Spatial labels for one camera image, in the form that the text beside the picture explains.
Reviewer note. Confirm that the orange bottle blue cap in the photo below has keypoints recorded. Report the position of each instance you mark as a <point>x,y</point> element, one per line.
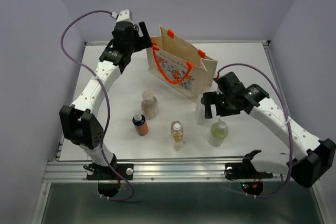
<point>140,124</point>

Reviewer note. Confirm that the peach conical squeeze bottle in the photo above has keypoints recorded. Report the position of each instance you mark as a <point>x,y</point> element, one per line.
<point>149,105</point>

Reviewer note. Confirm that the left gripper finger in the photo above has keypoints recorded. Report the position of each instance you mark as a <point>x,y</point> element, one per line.
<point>142,45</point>
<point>145,35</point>

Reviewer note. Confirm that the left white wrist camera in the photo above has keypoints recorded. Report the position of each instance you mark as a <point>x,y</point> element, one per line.
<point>122,16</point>

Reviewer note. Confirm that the cream canvas bag orange handles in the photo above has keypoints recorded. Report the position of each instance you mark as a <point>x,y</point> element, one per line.
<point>181,65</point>

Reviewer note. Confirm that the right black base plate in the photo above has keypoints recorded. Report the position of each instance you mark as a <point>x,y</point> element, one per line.
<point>252,183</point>

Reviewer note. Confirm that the green liquid soap bottle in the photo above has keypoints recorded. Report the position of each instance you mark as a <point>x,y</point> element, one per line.
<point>218,132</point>

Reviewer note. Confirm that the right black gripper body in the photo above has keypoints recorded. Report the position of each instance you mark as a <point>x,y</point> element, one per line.
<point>224,106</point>

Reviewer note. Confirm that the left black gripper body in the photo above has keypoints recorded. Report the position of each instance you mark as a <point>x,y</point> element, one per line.
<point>136,40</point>

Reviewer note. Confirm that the clear amber liquid bottle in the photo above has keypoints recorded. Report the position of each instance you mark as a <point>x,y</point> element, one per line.
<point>177,135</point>

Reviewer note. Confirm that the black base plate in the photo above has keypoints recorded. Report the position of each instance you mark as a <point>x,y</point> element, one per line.
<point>109,182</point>
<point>252,183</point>

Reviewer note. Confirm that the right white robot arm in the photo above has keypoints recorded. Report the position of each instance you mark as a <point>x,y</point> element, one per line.
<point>312,157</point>

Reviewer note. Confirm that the aluminium frame rail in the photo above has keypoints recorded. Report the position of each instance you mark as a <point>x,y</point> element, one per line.
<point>185,186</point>

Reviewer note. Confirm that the white bottle black cap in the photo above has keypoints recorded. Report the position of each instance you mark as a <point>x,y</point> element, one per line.
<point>199,112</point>

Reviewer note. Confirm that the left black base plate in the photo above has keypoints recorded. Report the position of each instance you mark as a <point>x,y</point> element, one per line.
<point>109,182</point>

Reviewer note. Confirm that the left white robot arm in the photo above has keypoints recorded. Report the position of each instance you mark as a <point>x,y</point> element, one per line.
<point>79,120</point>

